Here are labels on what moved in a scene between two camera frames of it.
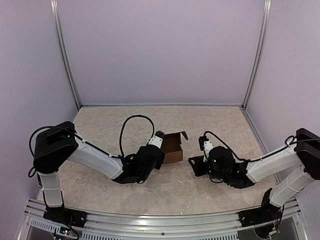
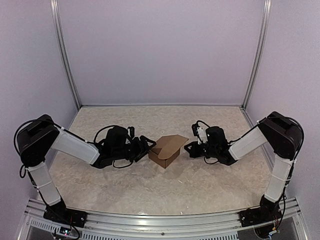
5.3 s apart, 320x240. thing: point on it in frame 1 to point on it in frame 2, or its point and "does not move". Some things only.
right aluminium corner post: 266,9 does not move
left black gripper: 159,165 to 143,139
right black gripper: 197,168 to 193,153
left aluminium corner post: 54,8 does not move
